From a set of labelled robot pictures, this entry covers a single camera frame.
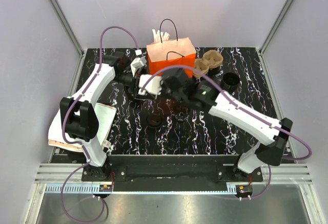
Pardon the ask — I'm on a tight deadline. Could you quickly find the black paper coffee cup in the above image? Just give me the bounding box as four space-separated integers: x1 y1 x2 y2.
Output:
173 105 188 122

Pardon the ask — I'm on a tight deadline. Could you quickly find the black coffee cup lid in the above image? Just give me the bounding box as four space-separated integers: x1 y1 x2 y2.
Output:
146 113 162 129

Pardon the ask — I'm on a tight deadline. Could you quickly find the orange paper bag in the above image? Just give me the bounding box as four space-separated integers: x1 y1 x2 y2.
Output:
147 30 196 74

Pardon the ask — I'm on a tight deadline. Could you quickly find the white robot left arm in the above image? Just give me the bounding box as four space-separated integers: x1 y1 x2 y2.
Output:
59 52 133 181

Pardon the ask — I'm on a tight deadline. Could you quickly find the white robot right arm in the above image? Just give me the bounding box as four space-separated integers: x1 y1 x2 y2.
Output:
157 66 293 181

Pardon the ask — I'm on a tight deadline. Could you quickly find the brown cardboard cup carrier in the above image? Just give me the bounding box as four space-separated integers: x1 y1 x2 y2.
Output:
194 50 223 74

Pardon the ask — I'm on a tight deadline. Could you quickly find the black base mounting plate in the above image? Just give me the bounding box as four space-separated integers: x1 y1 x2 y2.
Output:
81 155 263 188

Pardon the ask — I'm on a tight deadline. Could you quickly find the white napkin stack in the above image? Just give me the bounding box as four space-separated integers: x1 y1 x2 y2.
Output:
48 103 117 153

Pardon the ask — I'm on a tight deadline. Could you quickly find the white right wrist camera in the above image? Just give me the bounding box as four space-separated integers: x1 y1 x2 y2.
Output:
137 74 162 99

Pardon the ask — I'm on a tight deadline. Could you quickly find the grey slotted cable duct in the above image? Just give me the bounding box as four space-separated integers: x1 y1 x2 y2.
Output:
45 182 252 195

